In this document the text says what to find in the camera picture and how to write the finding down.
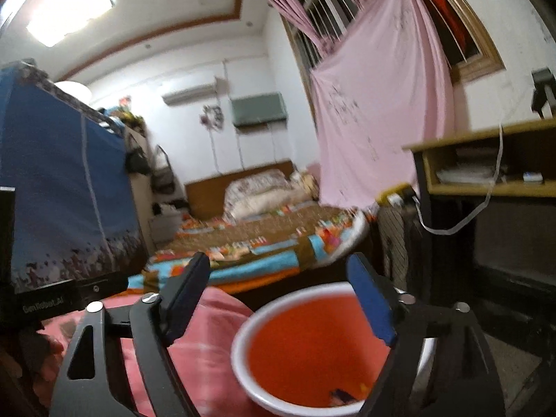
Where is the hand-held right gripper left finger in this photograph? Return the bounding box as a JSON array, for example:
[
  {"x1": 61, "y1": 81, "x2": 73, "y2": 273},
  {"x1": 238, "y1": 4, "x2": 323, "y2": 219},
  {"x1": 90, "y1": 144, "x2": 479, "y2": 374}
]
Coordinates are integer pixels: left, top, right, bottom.
[{"x1": 51, "y1": 252, "x2": 211, "y2": 417}]

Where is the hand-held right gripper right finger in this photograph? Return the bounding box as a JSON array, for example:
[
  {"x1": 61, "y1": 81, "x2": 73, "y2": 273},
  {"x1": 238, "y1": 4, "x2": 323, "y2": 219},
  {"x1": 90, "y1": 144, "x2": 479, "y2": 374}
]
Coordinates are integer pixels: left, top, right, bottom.
[{"x1": 346, "y1": 253, "x2": 507, "y2": 417}]

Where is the red bin with white rim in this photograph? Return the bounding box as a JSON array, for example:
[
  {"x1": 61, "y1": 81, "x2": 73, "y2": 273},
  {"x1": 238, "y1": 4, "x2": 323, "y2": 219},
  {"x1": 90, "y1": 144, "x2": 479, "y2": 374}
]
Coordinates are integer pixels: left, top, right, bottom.
[{"x1": 231, "y1": 281, "x2": 437, "y2": 415}]

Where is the pink checked blanket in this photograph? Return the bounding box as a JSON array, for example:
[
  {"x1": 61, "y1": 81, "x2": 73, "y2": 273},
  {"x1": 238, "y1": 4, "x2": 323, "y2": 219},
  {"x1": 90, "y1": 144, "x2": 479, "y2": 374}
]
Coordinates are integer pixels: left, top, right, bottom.
[{"x1": 39, "y1": 287, "x2": 257, "y2": 417}]

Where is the dark checked bag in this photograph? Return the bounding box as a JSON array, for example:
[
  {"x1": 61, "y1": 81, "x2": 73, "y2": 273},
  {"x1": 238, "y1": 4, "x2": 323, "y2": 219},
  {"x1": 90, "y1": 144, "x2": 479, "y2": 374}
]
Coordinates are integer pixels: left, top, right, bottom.
[{"x1": 378, "y1": 205, "x2": 431, "y2": 287}]

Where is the white nightstand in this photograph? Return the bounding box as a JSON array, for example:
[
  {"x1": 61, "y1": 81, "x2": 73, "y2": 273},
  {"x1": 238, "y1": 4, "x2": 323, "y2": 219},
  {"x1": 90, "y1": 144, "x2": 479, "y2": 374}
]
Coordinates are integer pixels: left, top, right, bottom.
[{"x1": 150, "y1": 211, "x2": 183, "y2": 244}]

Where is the bed with colourful blanket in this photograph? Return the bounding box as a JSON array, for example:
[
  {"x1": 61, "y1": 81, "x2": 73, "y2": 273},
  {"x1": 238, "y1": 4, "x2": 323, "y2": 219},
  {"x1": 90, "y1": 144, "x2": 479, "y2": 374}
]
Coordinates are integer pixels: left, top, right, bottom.
[{"x1": 128, "y1": 203, "x2": 370, "y2": 294}]

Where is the wooden headboard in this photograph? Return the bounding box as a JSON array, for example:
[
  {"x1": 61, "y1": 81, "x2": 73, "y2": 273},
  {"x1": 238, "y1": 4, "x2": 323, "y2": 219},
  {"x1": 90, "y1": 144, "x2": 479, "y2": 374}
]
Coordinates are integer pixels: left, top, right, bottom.
[{"x1": 185, "y1": 159, "x2": 296, "y2": 220}]

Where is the floral pillow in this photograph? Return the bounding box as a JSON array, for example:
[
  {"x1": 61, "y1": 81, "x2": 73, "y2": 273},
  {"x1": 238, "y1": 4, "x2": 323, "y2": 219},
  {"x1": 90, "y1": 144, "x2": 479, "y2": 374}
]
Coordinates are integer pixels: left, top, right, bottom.
[{"x1": 223, "y1": 170, "x2": 296, "y2": 220}]

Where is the blue fabric wardrobe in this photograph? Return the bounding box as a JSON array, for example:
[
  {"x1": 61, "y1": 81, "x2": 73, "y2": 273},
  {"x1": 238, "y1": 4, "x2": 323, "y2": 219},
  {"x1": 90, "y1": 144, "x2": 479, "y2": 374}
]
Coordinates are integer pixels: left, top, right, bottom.
[{"x1": 0, "y1": 62, "x2": 148, "y2": 294}]

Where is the black and white hanging bag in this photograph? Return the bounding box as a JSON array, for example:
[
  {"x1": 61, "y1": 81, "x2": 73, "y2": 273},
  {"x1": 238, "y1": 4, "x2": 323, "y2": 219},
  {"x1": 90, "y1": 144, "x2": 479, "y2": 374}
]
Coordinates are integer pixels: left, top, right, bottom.
[{"x1": 150, "y1": 145, "x2": 177, "y2": 196}]

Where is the cream bedding bundle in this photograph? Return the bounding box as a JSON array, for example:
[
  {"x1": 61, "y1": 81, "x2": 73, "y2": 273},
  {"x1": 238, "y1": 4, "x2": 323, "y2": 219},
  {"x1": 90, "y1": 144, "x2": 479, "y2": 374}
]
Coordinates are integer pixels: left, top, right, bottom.
[{"x1": 289, "y1": 169, "x2": 321, "y2": 201}]

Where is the stack of papers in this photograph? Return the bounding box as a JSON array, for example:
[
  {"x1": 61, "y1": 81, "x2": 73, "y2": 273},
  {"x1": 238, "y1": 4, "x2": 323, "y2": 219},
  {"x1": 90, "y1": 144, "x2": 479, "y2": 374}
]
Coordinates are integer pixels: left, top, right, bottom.
[{"x1": 436, "y1": 148, "x2": 509, "y2": 184}]

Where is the pink curtain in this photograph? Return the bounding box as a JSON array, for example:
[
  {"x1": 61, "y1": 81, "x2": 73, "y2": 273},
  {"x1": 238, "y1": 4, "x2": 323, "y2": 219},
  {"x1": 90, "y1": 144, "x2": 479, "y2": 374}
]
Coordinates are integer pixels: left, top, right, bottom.
[{"x1": 267, "y1": 0, "x2": 455, "y2": 209}]

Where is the wooden desk with black legs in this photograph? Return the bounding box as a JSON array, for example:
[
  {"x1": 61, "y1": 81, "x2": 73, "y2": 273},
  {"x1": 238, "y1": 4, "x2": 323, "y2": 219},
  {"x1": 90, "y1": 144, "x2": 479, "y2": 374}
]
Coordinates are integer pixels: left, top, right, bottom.
[{"x1": 403, "y1": 118, "x2": 556, "y2": 296}]

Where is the white air conditioner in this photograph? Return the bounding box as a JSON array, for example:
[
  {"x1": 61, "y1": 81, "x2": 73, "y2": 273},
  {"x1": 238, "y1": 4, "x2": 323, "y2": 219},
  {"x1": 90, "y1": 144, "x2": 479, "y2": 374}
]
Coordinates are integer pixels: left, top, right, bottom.
[{"x1": 162, "y1": 77, "x2": 218, "y2": 106}]

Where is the black desk device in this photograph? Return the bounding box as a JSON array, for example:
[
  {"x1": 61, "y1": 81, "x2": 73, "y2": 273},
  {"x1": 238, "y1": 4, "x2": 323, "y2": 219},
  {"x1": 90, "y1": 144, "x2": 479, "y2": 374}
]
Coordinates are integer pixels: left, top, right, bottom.
[{"x1": 532, "y1": 68, "x2": 556, "y2": 118}]

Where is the ceiling light panel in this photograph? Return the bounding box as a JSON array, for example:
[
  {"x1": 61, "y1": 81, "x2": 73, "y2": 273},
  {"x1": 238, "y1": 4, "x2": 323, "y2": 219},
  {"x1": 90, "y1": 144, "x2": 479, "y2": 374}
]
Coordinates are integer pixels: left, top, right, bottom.
[{"x1": 26, "y1": 0, "x2": 116, "y2": 46}]

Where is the red cloth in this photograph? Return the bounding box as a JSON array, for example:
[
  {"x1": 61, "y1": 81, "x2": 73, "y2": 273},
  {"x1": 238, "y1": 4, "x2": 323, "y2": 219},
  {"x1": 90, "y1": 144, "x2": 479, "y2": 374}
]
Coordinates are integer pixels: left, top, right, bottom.
[{"x1": 408, "y1": 0, "x2": 470, "y2": 48}]

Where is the wall photo cluster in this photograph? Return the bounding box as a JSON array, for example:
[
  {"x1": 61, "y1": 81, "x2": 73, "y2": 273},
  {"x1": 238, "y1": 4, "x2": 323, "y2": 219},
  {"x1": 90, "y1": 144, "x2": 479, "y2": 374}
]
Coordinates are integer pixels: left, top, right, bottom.
[{"x1": 199, "y1": 104, "x2": 223, "y2": 130}]

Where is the white cable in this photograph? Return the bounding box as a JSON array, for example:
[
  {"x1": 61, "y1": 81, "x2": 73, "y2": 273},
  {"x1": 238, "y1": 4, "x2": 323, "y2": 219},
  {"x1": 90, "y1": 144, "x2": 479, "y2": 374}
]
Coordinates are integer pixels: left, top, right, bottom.
[{"x1": 417, "y1": 124, "x2": 505, "y2": 235}]

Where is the grey-green wall cover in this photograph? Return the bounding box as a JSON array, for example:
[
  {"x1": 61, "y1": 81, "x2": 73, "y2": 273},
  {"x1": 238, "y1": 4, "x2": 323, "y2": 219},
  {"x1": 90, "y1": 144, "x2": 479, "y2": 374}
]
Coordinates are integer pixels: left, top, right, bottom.
[{"x1": 229, "y1": 92, "x2": 289, "y2": 128}]

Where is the barred window with wooden frame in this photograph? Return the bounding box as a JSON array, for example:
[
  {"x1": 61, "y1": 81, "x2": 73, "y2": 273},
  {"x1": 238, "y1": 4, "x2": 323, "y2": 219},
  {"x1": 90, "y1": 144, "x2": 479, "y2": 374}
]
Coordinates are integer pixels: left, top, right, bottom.
[{"x1": 282, "y1": 0, "x2": 507, "y2": 83}]

